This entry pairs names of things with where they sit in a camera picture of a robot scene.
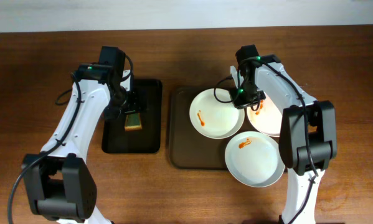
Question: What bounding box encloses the cream white plate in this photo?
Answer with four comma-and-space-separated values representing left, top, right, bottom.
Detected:
189, 88, 245, 139

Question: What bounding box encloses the black plastic tray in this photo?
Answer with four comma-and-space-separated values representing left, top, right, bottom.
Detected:
102, 79, 163, 154

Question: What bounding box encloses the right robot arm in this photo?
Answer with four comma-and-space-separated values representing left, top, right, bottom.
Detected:
230, 45, 337, 223

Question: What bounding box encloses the brown serving tray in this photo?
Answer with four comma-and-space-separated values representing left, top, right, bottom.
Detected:
168, 87, 256, 170

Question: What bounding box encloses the pink white plate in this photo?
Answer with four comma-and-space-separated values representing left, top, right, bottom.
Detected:
246, 94, 282, 137

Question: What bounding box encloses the pale blue plate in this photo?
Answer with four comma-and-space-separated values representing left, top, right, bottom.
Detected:
224, 131, 285, 188

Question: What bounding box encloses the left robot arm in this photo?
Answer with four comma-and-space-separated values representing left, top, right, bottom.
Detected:
13, 46, 145, 223

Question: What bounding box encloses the green yellow sponge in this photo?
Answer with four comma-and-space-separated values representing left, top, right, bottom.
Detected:
125, 113, 143, 131

